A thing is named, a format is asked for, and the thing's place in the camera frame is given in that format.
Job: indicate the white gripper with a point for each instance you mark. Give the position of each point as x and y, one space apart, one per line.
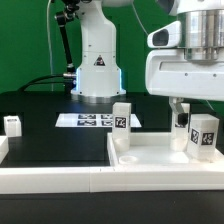
167 73

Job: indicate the white square table top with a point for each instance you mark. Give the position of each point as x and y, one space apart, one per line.
152 149

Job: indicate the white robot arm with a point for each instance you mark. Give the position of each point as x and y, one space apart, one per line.
186 58

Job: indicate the white U-shaped fence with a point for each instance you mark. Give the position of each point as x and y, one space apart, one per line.
111 178

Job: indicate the marker sheet with tags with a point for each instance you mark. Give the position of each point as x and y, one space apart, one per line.
96 120

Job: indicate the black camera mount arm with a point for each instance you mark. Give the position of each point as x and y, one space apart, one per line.
62 18

